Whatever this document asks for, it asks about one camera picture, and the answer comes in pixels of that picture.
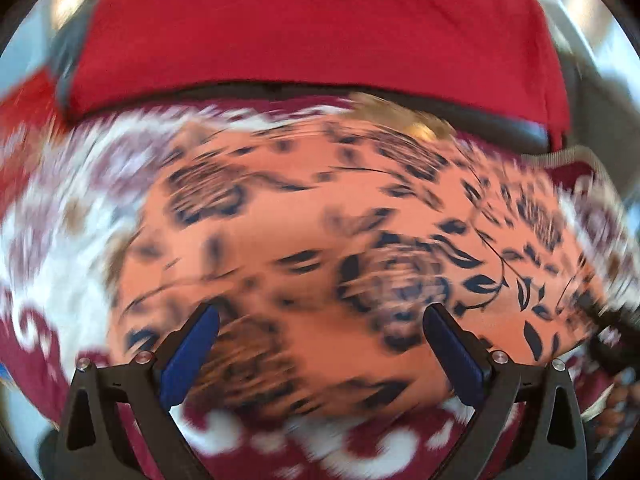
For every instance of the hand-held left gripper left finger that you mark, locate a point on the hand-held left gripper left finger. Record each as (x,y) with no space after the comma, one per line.
(189,355)

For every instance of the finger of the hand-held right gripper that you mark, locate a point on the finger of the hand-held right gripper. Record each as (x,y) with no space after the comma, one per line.
(612,312)

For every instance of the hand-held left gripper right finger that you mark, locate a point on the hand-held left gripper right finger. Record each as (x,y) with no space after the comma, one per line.
(457,355)

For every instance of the orange floral blouse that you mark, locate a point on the orange floral blouse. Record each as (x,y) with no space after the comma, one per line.
(350,270)

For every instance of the person's right hand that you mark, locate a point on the person's right hand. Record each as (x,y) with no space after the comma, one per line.
(617,405)

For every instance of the maroon white floral sofa blanket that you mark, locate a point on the maroon white floral sofa blanket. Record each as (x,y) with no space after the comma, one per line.
(65,240)

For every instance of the red blanket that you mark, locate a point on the red blanket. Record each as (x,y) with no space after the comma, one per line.
(310,35)

